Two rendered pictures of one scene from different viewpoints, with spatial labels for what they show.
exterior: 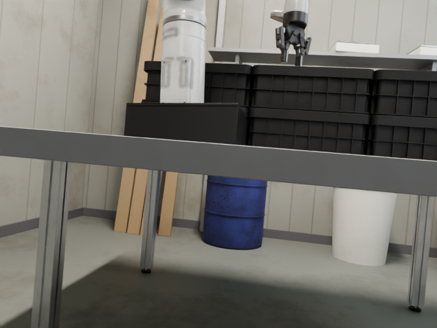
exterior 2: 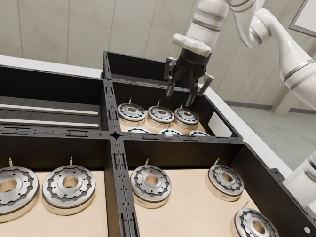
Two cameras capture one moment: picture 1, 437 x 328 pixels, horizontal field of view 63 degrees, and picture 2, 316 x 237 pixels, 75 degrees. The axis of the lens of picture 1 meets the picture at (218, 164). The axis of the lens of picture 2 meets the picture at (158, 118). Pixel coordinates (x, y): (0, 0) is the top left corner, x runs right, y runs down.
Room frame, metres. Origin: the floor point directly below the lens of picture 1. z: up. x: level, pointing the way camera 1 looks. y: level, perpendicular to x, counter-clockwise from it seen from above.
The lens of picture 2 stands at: (1.46, 0.22, 1.25)
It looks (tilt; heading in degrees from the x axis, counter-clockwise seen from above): 32 degrees down; 234
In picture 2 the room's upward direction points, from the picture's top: 19 degrees clockwise
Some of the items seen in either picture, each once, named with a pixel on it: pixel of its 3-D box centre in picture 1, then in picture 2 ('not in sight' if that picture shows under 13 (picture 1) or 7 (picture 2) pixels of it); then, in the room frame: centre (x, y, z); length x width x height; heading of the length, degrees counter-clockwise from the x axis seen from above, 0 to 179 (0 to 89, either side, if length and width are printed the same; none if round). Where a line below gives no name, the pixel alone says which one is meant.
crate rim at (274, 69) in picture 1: (307, 88); (171, 111); (1.08, -0.25, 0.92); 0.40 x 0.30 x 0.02; 169
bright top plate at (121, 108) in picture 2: not in sight; (131, 111); (1.18, -0.33, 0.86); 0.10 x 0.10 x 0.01
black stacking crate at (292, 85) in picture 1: (305, 105); (166, 122); (1.08, -0.25, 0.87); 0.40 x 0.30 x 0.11; 169
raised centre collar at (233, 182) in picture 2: not in sight; (227, 177); (1.02, 0.00, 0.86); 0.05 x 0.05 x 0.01
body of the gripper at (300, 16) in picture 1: (294, 28); (192, 62); (1.11, -0.20, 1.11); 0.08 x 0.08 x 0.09
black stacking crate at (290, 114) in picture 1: (302, 140); not in sight; (1.08, -0.25, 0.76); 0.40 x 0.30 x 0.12; 169
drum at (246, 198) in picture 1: (235, 196); not in sight; (2.96, -0.17, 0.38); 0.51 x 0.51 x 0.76
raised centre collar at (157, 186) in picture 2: not in sight; (152, 180); (1.24, -0.04, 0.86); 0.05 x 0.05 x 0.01
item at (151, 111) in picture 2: not in sight; (161, 114); (1.07, -0.31, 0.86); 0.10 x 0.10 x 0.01
